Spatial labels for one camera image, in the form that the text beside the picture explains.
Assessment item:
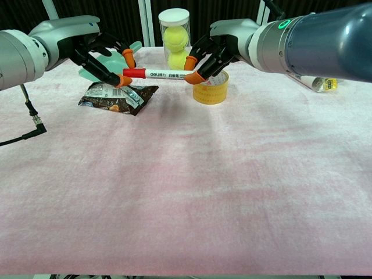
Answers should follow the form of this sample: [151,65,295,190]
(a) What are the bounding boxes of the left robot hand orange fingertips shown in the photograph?
[28,15,137,88]

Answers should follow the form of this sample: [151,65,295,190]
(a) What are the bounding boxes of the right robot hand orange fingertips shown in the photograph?
[184,18,261,84]

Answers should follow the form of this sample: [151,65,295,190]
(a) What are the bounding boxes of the small red cap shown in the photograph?
[122,67,147,80]

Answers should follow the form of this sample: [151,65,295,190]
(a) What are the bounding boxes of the white pen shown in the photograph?
[144,68,195,81]

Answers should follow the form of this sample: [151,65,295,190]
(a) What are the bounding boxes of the teal plastic dustpan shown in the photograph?
[78,41,143,83]

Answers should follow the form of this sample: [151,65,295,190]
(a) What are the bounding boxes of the yellow tennis ball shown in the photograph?
[163,26,188,53]
[167,51,189,70]

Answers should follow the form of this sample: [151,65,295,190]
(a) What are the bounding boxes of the clear tennis ball tube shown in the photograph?
[158,8,192,71]

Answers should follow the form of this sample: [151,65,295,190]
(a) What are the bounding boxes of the yellow adhesive tape roll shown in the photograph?
[192,70,230,107]

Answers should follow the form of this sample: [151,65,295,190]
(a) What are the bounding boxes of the brown snack bag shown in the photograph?
[77,81,160,117]

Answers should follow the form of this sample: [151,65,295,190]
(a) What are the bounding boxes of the white paper roll package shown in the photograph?
[285,72,347,94]

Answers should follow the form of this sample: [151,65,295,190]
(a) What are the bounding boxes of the pink table cloth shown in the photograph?
[0,45,372,276]

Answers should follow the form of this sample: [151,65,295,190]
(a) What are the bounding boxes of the white partition post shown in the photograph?
[137,0,155,48]
[257,0,273,24]
[41,0,59,20]

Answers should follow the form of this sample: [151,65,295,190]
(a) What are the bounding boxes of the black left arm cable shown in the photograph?
[0,83,48,148]

